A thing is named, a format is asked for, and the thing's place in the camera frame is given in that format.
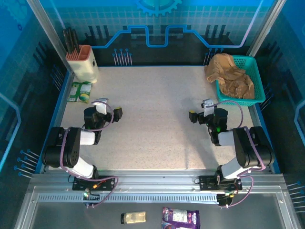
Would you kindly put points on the tan t-shirt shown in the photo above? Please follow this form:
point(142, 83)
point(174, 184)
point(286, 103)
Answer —
point(228, 76)

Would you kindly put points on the green snack packet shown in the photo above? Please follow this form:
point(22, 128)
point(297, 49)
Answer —
point(79, 91)

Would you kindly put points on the cream knife block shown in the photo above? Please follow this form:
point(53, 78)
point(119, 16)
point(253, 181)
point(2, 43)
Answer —
point(83, 66)

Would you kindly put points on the teal plastic basket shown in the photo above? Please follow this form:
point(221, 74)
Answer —
point(252, 71)

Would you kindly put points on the small circuit board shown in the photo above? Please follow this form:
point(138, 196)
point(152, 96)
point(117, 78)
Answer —
point(89, 196)
point(225, 199)

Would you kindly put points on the purple snack packet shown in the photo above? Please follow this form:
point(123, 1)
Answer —
point(179, 218)

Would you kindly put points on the small yellowish bottle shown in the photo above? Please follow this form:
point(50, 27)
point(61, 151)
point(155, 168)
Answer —
point(133, 217)

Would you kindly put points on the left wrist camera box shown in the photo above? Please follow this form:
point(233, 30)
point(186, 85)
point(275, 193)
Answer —
point(102, 108)

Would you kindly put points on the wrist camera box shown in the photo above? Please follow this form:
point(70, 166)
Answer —
point(102, 108)
point(207, 107)

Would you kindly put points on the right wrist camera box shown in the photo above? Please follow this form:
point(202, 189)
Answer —
point(207, 107)

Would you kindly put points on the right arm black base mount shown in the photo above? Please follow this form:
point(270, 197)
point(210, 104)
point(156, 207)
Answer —
point(207, 182)

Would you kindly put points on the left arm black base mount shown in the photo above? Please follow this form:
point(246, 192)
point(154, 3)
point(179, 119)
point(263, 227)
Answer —
point(107, 182)

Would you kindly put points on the aluminium base frame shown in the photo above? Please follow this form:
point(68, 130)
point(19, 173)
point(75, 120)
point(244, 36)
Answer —
point(155, 179)

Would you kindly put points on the aluminium corner post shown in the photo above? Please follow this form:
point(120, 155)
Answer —
point(264, 26)
point(45, 26)

